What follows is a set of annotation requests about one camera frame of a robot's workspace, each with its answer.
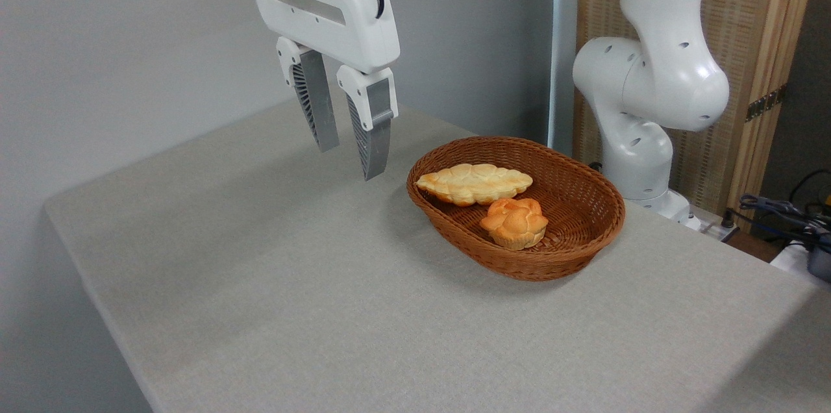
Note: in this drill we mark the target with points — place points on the brown wicker oval basket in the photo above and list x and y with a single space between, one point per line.
571 205

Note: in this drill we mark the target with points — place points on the round flower-shaped bread bun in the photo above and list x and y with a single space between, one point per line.
515 223

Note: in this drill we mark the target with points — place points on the white power strip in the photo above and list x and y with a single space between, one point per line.
714 226

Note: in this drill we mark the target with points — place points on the metal screen hinge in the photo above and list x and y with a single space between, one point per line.
766 103

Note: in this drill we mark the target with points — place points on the white vertical pole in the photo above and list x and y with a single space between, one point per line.
562 43

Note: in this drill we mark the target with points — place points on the long braided bread loaf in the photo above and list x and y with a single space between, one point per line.
474 182

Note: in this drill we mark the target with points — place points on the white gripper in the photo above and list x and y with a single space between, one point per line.
350 23

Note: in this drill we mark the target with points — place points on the grey fabric tablecloth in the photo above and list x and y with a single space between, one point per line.
363 296

